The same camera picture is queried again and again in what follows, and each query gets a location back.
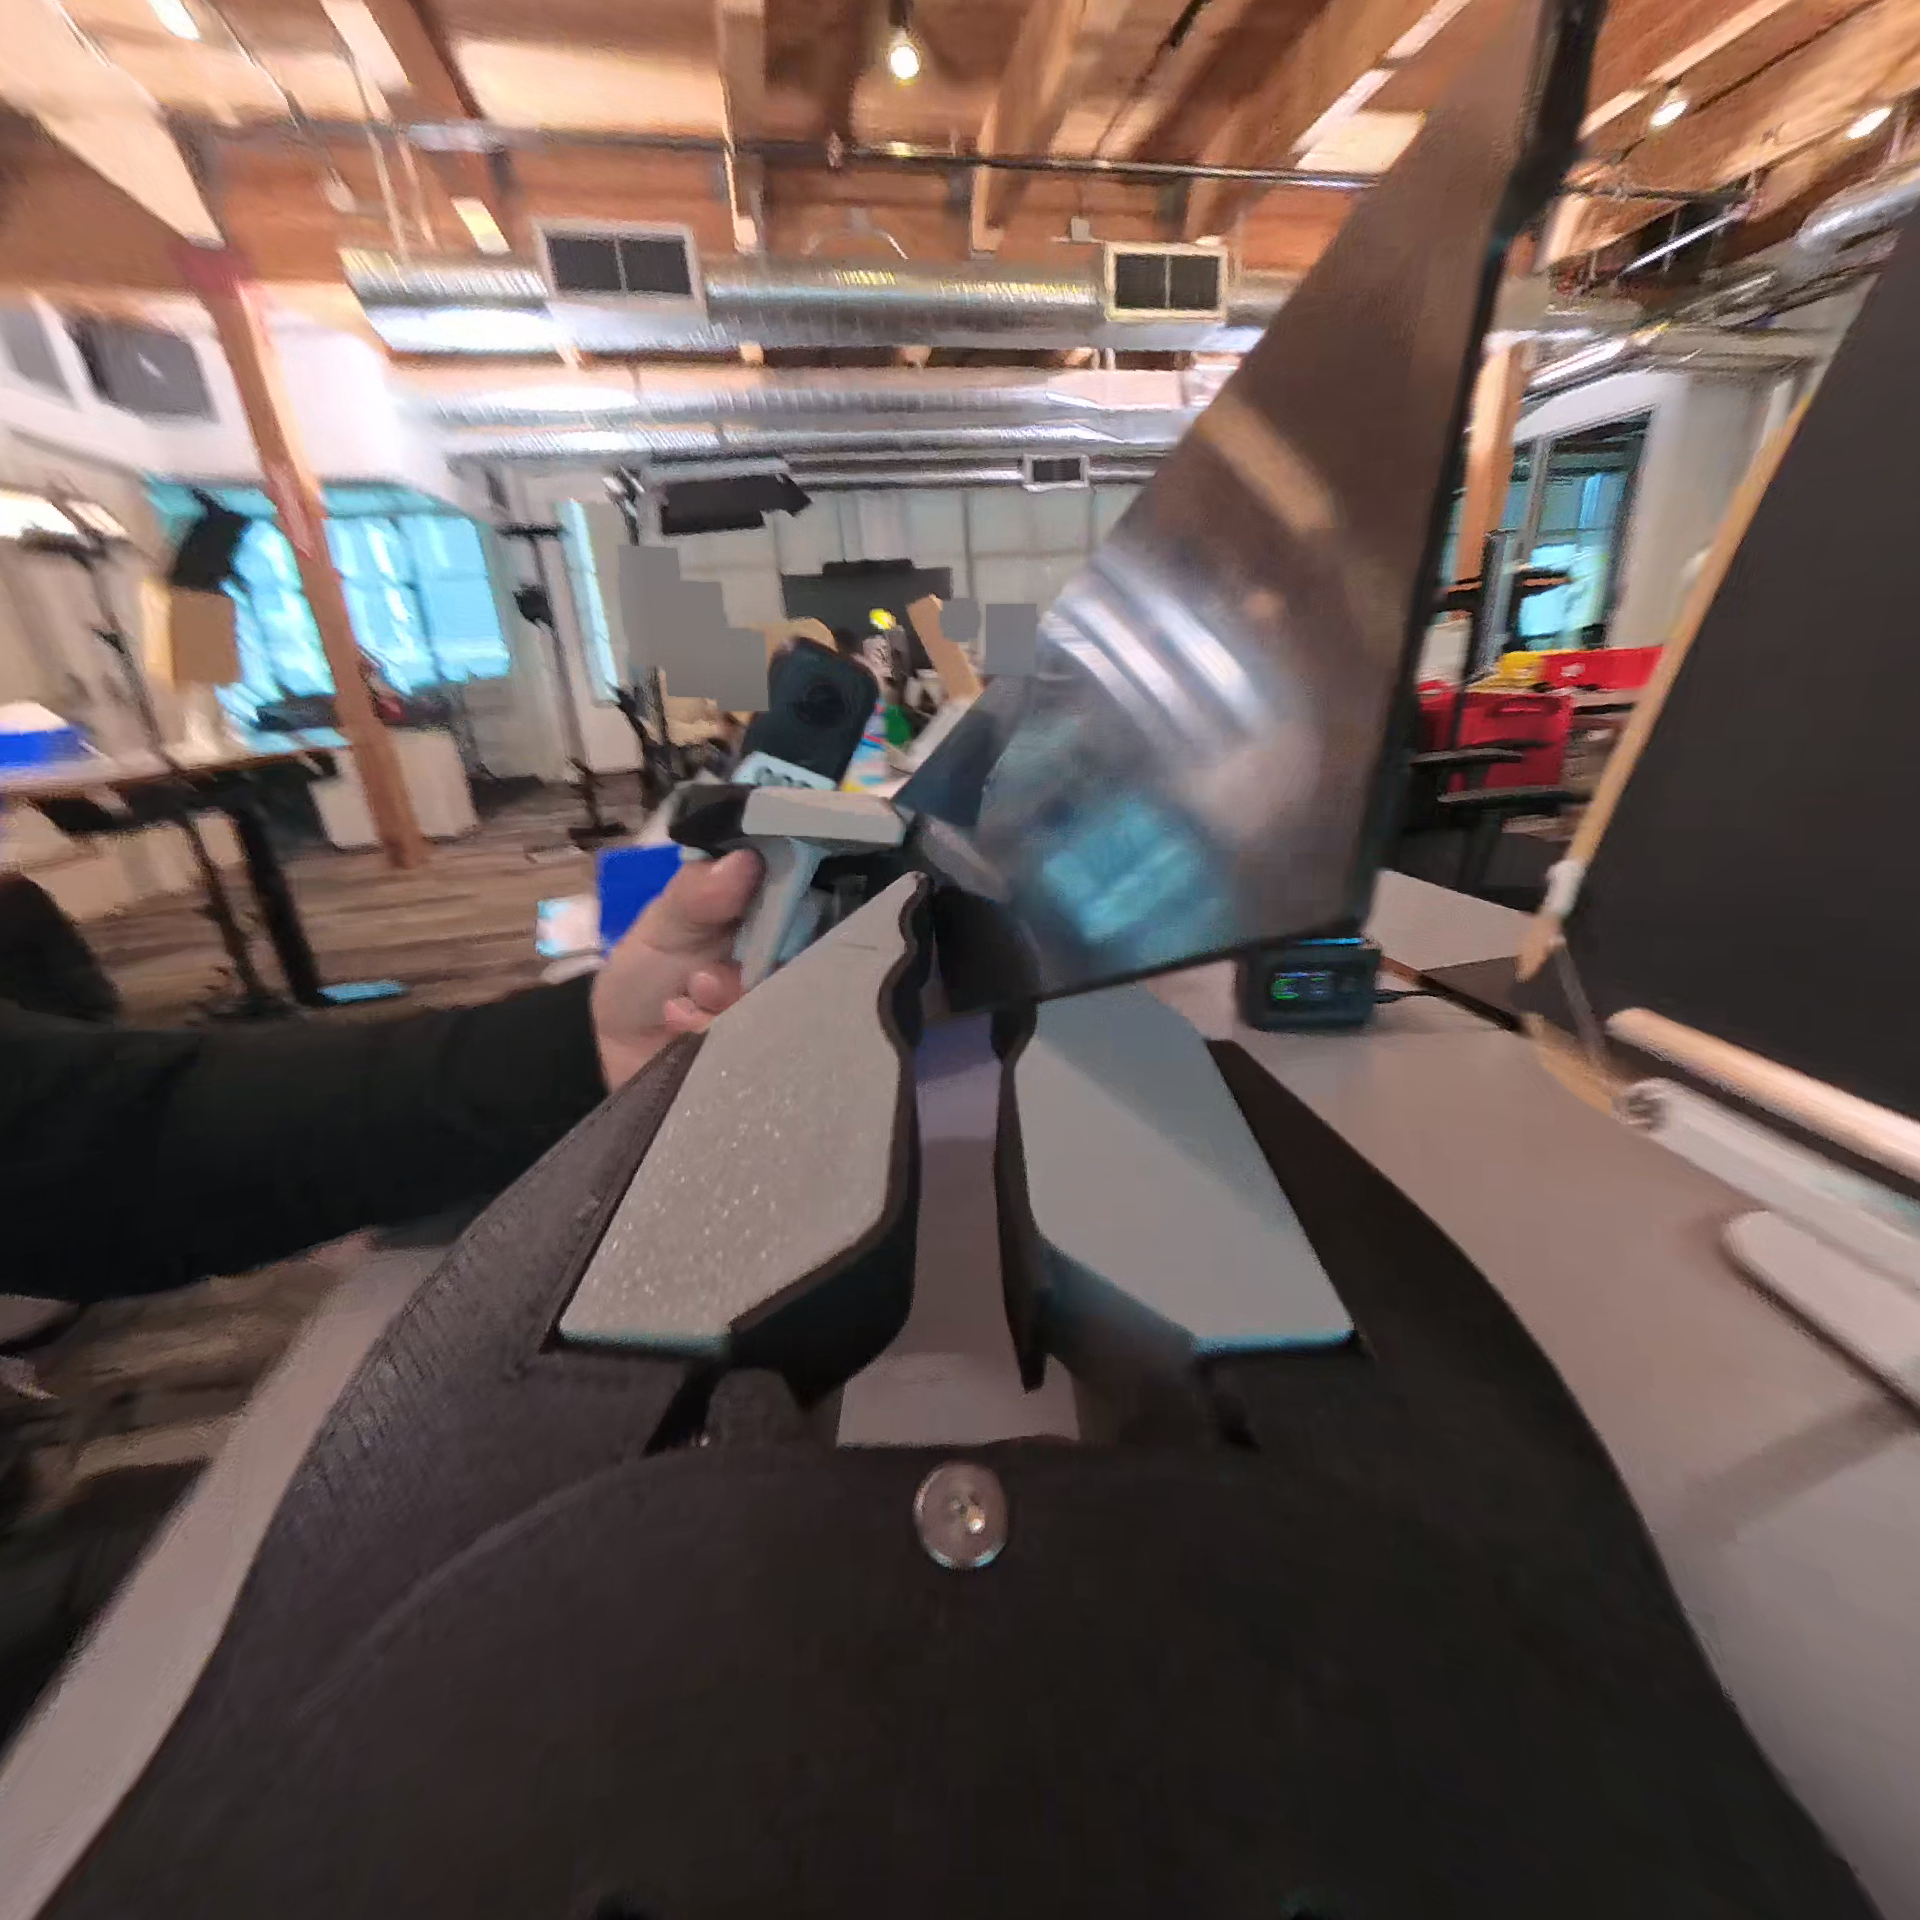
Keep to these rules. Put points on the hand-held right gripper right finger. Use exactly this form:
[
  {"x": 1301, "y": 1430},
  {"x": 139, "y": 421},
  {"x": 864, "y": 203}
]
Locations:
[{"x": 1172, "y": 1201}]

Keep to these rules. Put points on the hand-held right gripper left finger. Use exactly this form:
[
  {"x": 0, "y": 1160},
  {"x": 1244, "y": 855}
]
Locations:
[{"x": 750, "y": 1185}]

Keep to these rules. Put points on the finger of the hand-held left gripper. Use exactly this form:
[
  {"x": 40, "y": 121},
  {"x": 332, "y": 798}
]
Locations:
[
  {"x": 960, "y": 859},
  {"x": 827, "y": 822}
]

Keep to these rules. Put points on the blue plastic bin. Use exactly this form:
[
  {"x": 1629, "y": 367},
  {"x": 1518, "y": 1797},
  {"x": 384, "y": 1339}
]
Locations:
[{"x": 639, "y": 892}]

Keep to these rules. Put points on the dark glossy sheet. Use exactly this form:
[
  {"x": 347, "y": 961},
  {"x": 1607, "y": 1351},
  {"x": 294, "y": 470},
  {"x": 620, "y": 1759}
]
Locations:
[{"x": 1276, "y": 600}]

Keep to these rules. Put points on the person's left hand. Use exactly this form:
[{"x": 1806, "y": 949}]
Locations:
[{"x": 662, "y": 968}]

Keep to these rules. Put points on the black light stand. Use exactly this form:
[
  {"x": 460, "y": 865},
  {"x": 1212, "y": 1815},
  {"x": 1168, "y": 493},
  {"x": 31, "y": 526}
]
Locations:
[{"x": 558, "y": 675}]

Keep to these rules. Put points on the dark charging case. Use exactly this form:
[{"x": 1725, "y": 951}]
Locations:
[{"x": 1312, "y": 984}]

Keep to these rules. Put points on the black office chair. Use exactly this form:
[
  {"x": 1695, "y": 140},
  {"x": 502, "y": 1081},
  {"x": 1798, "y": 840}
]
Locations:
[{"x": 1485, "y": 811}]

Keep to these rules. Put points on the brown-edged desk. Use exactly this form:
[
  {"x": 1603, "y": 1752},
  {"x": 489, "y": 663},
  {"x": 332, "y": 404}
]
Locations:
[{"x": 166, "y": 774}]

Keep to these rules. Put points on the red basket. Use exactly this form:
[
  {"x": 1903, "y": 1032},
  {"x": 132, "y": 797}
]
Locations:
[{"x": 1500, "y": 728}]

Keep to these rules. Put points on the white air vent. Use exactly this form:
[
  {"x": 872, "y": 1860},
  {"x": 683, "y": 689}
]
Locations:
[
  {"x": 1166, "y": 278},
  {"x": 619, "y": 263}
]

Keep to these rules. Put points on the white board stand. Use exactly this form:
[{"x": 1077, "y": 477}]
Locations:
[{"x": 1816, "y": 1289}]

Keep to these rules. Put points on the red storage bin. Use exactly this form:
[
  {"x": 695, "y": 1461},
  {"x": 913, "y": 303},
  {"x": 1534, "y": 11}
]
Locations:
[{"x": 1590, "y": 669}]

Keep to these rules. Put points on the black wood-framed board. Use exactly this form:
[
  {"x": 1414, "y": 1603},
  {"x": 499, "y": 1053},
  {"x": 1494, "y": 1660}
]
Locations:
[{"x": 1769, "y": 750}]

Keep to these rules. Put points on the wooden post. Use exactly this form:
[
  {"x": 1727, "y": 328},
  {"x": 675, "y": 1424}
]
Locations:
[{"x": 316, "y": 569}]

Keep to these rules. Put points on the silver air duct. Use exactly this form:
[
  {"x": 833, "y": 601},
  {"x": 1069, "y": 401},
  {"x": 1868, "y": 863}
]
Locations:
[{"x": 901, "y": 300}]

